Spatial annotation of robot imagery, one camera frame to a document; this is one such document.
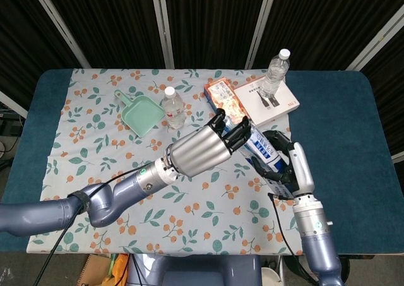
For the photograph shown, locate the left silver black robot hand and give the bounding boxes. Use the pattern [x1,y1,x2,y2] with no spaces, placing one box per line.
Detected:
[163,108,253,177]

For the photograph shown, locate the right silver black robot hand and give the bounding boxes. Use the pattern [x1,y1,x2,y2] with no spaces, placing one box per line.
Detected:
[251,129,316,196]

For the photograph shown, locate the silver blue toothpaste box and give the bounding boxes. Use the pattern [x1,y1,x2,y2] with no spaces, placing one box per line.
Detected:
[244,126,297,200]

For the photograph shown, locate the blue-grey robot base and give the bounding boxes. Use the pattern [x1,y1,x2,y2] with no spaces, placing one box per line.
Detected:
[128,254,262,286]

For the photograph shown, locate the orange snack box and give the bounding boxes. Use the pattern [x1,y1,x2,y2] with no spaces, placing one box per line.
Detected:
[203,79,250,132]

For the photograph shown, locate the water bottle with red label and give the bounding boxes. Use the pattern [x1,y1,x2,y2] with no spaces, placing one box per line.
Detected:
[162,86,187,130]

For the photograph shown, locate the mint green plastic scoop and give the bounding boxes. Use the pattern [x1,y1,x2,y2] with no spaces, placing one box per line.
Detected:
[114,89,165,138]

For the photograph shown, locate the floral print tablecloth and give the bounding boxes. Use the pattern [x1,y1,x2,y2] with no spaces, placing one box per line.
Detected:
[27,68,304,256]

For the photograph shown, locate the tall clear water bottle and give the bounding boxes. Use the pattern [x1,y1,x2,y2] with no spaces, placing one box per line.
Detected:
[258,49,291,99]

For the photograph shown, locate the white round bucket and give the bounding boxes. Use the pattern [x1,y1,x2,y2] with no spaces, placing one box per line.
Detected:
[261,266,282,286]

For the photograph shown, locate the orange yellow bag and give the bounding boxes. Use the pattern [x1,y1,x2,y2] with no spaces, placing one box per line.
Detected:
[105,253,130,286]

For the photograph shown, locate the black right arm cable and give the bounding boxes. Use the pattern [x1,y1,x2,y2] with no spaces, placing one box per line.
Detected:
[267,192,318,286]

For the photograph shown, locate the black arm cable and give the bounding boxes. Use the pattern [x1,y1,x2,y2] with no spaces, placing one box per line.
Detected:
[267,192,318,286]
[42,162,157,286]

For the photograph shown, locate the white flat cable box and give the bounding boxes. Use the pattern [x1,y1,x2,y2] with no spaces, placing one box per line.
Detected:
[233,80,300,128]

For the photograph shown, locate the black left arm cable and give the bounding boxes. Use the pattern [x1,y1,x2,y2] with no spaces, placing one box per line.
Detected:
[42,162,157,286]

